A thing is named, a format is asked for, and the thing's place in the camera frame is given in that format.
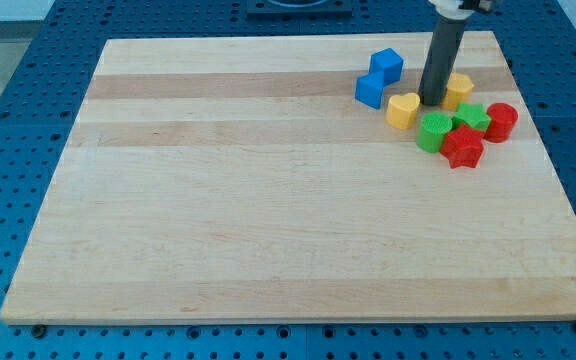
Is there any red cylinder block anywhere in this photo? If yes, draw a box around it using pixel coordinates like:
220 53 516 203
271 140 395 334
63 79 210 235
484 103 519 143

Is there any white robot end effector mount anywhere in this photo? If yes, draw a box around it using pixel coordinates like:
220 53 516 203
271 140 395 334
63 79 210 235
429 0 494 19

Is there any red star block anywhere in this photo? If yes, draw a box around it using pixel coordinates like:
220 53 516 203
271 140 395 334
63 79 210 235
440 124 484 168

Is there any blue cube block lower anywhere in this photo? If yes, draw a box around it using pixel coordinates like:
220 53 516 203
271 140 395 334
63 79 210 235
355 71 385 110

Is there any yellow heart block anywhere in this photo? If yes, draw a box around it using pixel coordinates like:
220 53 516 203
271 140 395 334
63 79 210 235
386 93 420 130

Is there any green star block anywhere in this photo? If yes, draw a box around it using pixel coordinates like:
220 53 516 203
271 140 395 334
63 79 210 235
452 102 491 132

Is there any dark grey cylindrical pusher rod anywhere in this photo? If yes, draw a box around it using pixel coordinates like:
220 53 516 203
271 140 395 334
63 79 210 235
418 15 466 106

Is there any green cylinder block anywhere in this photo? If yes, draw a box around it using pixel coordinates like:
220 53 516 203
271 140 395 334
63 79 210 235
416 112 452 153

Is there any blue cube block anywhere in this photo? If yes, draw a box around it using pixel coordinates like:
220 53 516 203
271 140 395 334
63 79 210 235
355 71 385 110
369 48 404 86

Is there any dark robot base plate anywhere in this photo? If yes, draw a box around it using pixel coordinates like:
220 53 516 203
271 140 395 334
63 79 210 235
244 0 353 18

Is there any blue cube block upper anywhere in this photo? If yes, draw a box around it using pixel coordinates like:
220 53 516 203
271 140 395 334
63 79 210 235
369 48 404 86

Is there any wooden board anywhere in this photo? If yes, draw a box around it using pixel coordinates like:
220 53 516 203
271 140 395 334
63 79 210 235
0 31 576 326

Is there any yellow hexagon block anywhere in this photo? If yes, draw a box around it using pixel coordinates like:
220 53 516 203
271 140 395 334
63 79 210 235
440 73 474 111

